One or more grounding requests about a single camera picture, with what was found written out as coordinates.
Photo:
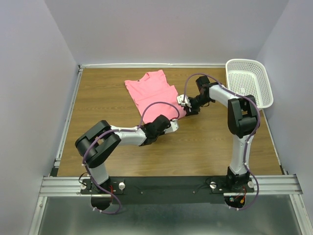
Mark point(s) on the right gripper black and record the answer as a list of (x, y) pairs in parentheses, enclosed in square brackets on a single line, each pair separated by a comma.
[(191, 111)]

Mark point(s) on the pink t shirt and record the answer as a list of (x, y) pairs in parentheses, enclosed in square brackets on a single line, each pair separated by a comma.
[(153, 96)]

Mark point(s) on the white perforated plastic basket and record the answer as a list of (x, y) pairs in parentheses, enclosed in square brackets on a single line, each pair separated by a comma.
[(249, 77)]

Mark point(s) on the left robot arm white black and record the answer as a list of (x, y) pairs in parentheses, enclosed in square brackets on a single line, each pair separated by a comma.
[(96, 145)]

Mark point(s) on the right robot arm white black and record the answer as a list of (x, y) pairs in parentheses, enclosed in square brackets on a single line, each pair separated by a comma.
[(243, 120)]

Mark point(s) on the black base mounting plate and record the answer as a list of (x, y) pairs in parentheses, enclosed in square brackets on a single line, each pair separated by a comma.
[(165, 190)]

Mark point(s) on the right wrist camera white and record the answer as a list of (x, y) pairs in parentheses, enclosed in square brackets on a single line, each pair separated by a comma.
[(183, 101)]

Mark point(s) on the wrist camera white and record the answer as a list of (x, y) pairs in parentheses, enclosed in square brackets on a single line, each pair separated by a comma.
[(174, 126), (183, 101)]

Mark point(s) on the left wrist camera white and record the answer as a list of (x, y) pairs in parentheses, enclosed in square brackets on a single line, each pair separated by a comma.
[(174, 126)]

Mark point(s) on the aluminium front rail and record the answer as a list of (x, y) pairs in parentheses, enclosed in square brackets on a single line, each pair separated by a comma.
[(268, 185)]

